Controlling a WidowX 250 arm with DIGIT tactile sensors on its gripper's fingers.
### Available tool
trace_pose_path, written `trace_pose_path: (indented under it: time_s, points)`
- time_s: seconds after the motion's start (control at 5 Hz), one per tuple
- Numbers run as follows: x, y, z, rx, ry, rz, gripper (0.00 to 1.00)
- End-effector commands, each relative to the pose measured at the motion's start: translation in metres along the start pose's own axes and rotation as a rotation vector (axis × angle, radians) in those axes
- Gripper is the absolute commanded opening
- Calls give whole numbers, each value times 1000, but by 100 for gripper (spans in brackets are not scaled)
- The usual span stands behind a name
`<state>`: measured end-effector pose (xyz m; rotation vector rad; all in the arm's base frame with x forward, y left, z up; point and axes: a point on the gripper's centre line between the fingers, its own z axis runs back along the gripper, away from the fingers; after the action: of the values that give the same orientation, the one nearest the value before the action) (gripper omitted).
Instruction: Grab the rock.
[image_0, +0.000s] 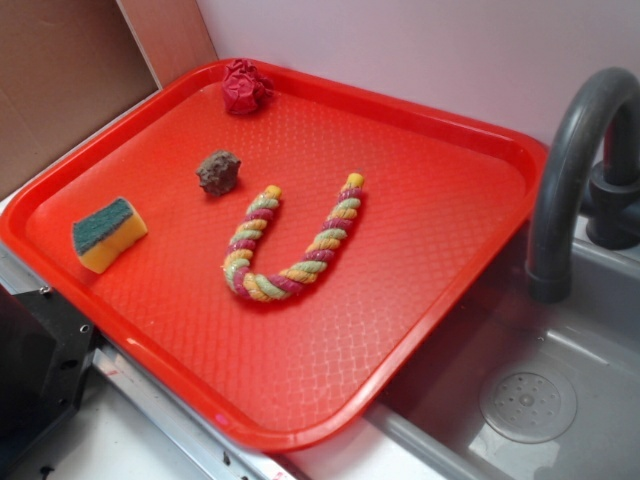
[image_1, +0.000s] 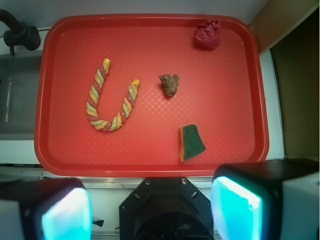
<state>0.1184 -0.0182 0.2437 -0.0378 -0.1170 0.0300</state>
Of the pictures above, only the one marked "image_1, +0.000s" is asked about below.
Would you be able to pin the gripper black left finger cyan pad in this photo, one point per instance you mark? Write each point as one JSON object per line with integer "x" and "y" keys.
{"x": 49, "y": 209}

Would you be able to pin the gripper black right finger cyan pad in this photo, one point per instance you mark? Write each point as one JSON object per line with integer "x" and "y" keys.
{"x": 270, "y": 200}

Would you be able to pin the crumpled red paper ball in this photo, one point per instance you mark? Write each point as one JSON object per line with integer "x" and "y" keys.
{"x": 208, "y": 35}

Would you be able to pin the green and orange sponge piece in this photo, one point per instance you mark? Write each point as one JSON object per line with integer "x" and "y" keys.
{"x": 192, "y": 144}

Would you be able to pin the multicolour twisted rope toy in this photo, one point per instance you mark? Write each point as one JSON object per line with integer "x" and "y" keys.
{"x": 93, "y": 99}

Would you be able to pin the brown rock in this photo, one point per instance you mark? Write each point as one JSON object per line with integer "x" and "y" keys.
{"x": 169, "y": 84}

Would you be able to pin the black faucet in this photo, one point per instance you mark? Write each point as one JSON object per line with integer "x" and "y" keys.
{"x": 19, "y": 33}

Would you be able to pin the steel sink basin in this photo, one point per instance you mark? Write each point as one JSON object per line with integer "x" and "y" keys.
{"x": 19, "y": 81}

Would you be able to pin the red plastic tray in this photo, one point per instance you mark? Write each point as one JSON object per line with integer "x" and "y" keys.
{"x": 220, "y": 90}

